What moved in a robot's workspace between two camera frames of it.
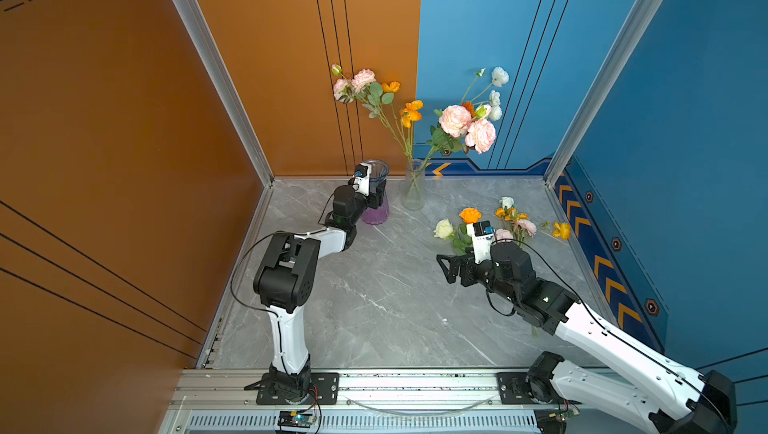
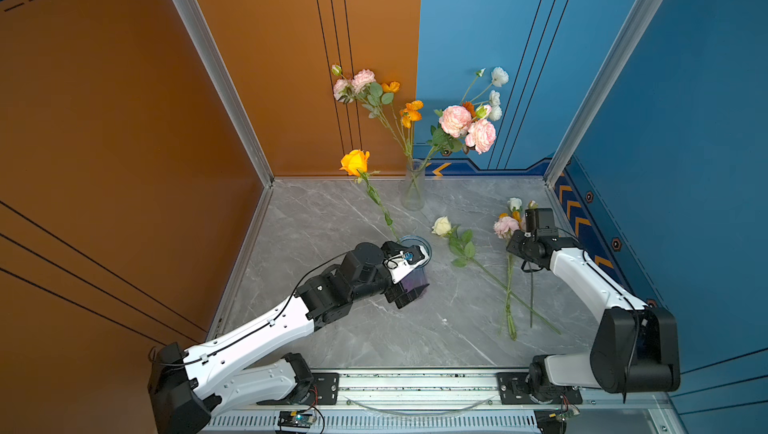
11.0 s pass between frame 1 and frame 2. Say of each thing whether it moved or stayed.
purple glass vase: moved
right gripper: moved
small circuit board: stayed
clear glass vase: stayed
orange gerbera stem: stayed
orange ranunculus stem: moved
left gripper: moved
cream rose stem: stayed
